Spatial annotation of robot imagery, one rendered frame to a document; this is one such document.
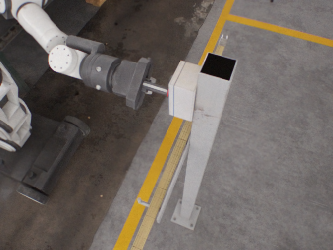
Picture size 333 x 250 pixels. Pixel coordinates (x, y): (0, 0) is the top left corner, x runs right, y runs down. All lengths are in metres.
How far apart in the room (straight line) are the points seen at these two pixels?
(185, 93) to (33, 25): 0.45
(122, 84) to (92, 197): 1.25
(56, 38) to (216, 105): 0.45
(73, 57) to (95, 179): 1.26
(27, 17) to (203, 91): 0.50
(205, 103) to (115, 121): 1.49
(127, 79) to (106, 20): 2.27
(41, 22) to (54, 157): 1.12
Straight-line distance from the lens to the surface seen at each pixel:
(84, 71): 0.64
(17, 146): 1.77
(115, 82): 0.61
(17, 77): 2.32
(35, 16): 0.78
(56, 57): 0.66
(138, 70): 0.60
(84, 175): 1.84
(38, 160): 1.78
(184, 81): 0.52
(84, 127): 1.83
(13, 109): 1.41
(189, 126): 0.75
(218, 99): 0.51
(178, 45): 2.46
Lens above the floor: 1.65
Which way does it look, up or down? 59 degrees down
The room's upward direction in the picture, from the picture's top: 2 degrees counter-clockwise
